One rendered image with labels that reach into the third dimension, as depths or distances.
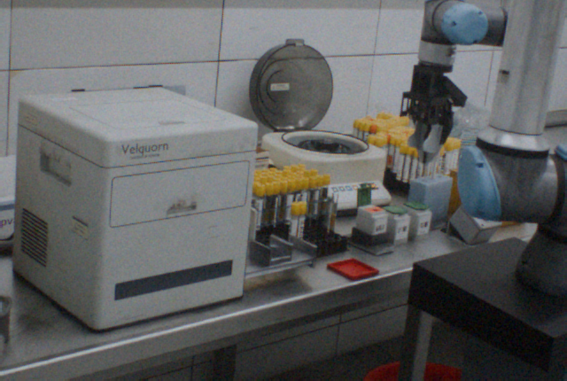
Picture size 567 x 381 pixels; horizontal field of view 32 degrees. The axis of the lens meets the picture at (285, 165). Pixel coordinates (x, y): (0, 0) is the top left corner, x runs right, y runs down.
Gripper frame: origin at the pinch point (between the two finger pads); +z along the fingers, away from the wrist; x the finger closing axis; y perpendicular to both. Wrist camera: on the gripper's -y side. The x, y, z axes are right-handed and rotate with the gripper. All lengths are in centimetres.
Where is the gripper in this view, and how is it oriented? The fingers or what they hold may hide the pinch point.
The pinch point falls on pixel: (427, 157)
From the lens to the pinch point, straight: 206.6
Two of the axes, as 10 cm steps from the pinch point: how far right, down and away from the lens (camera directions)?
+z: -1.0, 9.6, 2.7
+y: -6.7, 1.3, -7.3
